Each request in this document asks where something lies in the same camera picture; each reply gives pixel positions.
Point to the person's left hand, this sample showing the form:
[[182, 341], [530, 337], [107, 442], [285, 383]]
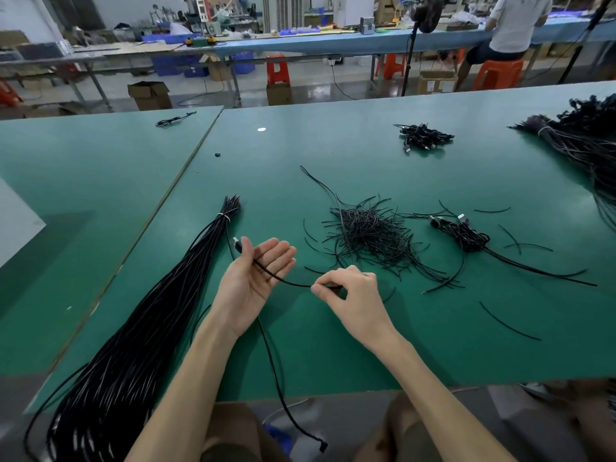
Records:
[[245, 293]]

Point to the small cardboard box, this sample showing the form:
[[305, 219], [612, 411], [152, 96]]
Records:
[[279, 94]]

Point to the person's right hand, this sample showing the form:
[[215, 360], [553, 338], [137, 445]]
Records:
[[358, 308]]

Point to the orange plastic stool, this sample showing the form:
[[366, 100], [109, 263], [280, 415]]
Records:
[[499, 75], [394, 66], [8, 94]]

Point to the blue plastic item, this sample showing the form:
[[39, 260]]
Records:
[[279, 439]]

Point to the black fan on stand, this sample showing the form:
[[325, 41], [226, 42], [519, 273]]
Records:
[[426, 9]]

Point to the black tripod stand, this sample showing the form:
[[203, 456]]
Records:
[[585, 38]]

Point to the open cardboard box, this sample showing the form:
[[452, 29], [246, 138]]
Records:
[[150, 96]]

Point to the person's brown shorts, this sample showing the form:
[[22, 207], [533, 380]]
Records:
[[231, 438]]

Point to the red plastic stool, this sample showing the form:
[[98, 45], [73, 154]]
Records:
[[278, 70]]

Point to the person's left forearm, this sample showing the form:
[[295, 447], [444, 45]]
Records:
[[183, 404]]

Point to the large white box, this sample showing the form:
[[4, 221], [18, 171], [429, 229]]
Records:
[[17, 221]]

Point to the long blue workbench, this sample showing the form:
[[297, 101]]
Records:
[[366, 38]]

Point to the person's right forearm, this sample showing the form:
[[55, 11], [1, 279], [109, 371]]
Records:
[[443, 409]]

